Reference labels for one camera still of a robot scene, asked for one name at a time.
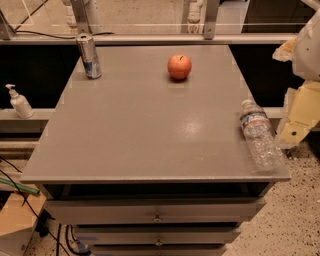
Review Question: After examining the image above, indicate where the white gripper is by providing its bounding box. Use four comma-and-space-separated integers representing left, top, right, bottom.
272, 10, 320, 145

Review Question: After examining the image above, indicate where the clear plastic water bottle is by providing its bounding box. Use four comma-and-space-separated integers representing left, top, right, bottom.
240, 99, 282, 172

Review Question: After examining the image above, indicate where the silver blue redbull can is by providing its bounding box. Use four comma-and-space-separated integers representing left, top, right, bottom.
76, 33, 102, 79

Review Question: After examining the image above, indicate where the white pump dispenser bottle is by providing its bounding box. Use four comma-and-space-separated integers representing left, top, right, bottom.
6, 84, 34, 119

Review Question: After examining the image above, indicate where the red apple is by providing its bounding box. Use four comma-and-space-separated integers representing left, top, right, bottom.
167, 54, 192, 80

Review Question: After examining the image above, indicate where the grey drawer cabinet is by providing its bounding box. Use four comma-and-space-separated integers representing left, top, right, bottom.
22, 45, 290, 256

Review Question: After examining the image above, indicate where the top drawer knob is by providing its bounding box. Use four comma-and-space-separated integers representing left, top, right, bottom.
153, 214, 163, 223

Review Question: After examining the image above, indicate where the drawer knob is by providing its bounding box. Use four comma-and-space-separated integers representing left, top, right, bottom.
153, 214, 163, 223
154, 239, 164, 247

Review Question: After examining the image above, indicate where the cardboard box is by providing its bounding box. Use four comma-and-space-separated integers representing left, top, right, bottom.
0, 194, 37, 256

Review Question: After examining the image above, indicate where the green rod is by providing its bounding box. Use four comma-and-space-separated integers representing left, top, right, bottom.
0, 178, 40, 195

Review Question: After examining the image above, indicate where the metal frame rail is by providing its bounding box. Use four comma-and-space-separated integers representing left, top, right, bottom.
0, 0, 297, 45

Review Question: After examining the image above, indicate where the black floor cable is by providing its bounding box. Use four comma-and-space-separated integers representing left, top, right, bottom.
0, 155, 73, 256

